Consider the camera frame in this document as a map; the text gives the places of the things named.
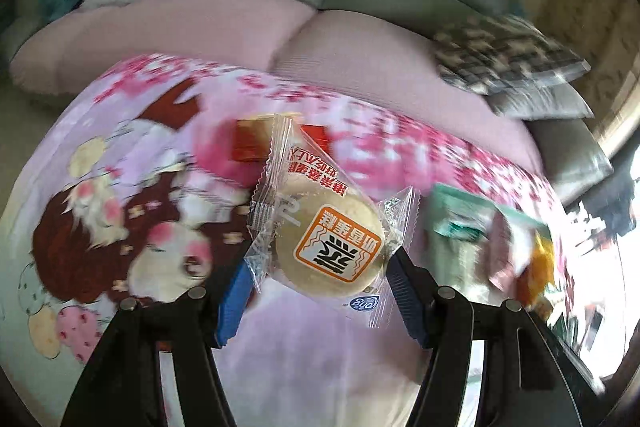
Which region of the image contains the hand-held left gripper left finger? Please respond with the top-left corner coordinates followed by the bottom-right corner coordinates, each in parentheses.
top-left (60, 252), bottom-right (253, 427)

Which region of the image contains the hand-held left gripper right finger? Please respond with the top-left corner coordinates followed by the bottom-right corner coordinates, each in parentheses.
top-left (387, 244), bottom-right (601, 427)

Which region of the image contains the green box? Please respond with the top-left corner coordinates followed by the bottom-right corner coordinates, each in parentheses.
top-left (430, 182), bottom-right (551, 308)

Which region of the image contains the round cake packet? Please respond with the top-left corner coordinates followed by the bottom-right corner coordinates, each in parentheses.
top-left (245, 114), bottom-right (418, 330)

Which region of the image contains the cartoon printed blanket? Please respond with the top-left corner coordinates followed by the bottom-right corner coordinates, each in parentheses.
top-left (0, 52), bottom-right (571, 427)

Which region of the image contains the orange snack packet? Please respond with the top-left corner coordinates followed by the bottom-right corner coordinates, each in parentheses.
top-left (517, 232), bottom-right (556, 303)

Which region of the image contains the small red snack packet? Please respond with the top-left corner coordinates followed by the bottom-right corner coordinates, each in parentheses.
top-left (232, 117), bottom-right (331, 162)

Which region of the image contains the grey pillow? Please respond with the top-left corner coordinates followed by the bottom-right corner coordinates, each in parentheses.
top-left (487, 82), bottom-right (596, 120)

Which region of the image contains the black white patterned pillow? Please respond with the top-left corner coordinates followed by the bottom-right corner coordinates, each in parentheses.
top-left (432, 14), bottom-right (591, 95)

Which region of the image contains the pink sofa cover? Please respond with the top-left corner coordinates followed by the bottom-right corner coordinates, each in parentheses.
top-left (10, 0), bottom-right (546, 178)

